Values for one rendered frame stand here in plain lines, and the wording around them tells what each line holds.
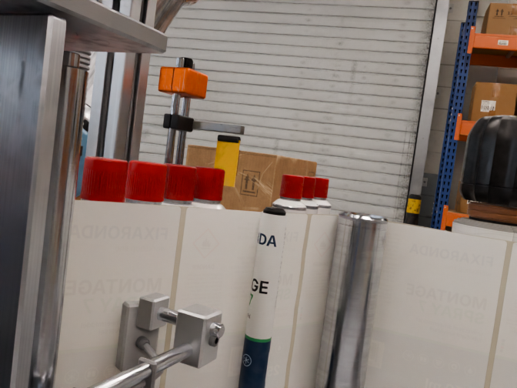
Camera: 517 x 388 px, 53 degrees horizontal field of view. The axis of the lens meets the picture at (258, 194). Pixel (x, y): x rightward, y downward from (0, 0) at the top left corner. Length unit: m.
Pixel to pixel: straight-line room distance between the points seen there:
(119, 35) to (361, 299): 0.27
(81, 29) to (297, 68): 4.92
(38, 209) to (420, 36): 4.94
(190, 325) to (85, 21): 0.17
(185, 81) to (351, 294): 0.33
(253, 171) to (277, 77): 3.97
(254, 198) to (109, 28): 1.02
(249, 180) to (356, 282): 0.83
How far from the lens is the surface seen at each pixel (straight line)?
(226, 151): 0.61
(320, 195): 0.88
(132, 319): 0.31
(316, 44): 5.13
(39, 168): 0.18
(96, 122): 0.64
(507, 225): 0.59
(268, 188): 1.18
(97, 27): 0.20
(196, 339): 0.29
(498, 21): 4.47
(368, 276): 0.40
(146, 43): 0.21
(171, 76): 0.63
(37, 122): 0.18
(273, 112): 5.09
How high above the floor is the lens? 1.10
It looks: 3 degrees down
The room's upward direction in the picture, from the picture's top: 7 degrees clockwise
